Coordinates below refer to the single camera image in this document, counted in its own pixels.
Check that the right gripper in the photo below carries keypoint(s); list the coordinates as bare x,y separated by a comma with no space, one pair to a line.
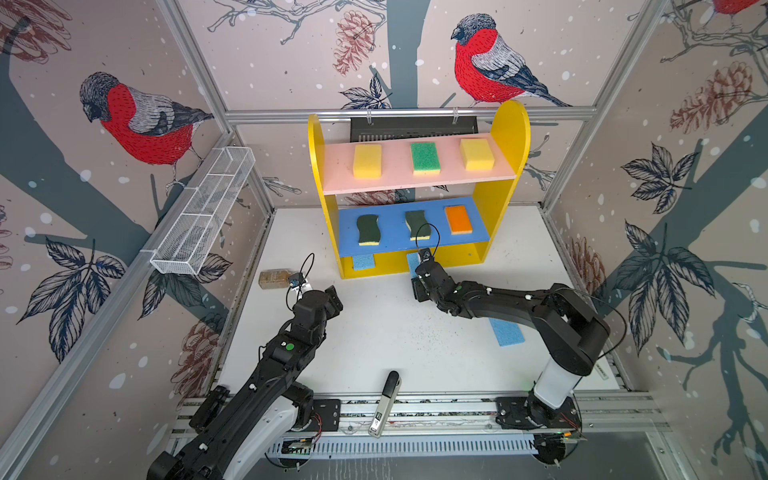
417,290

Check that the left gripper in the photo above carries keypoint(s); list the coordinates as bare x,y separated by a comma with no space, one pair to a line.
333,301

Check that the light blue sponge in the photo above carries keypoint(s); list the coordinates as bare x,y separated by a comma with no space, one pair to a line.
506,333
363,262
413,261

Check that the dark green wavy sponge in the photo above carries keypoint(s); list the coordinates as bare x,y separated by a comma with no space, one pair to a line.
369,233
419,227

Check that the orange sponge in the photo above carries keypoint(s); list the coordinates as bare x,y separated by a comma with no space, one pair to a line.
458,220

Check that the green yellow sponge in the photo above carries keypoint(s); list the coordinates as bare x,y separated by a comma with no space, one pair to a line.
425,158

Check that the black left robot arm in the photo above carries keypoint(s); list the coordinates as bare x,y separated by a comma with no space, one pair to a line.
233,434

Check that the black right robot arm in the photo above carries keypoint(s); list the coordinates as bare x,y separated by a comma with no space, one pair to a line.
573,333

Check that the blue lower shelf board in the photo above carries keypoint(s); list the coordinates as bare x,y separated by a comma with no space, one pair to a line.
395,233

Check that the pink upper shelf board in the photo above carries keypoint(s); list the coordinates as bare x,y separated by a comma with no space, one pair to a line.
397,167

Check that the seasoning jar left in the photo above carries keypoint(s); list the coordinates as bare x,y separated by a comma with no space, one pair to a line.
274,279

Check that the black silver handheld tool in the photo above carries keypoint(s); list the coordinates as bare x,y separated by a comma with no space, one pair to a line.
385,404

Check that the black vent panel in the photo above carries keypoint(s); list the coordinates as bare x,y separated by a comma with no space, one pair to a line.
395,128

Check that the clear plastic ruler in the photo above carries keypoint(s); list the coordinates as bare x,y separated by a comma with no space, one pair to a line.
602,368

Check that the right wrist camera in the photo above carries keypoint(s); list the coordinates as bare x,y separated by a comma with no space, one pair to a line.
425,255

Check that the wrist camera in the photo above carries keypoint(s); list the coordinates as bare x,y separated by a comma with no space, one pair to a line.
425,255
298,283

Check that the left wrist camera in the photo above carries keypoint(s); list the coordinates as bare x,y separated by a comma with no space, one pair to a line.
298,283

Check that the yellow shelf frame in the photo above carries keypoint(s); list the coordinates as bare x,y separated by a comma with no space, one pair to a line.
511,131

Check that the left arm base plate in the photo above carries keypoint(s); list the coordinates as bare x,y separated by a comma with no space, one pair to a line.
319,415

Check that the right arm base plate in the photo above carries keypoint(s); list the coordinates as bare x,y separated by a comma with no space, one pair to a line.
528,413

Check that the perforated aluminium rail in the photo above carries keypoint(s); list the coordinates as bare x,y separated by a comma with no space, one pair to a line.
342,448

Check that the black clamp handle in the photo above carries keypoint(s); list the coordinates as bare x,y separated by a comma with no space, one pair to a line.
209,409

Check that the white wire mesh basket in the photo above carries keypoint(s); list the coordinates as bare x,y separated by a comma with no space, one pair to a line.
191,237

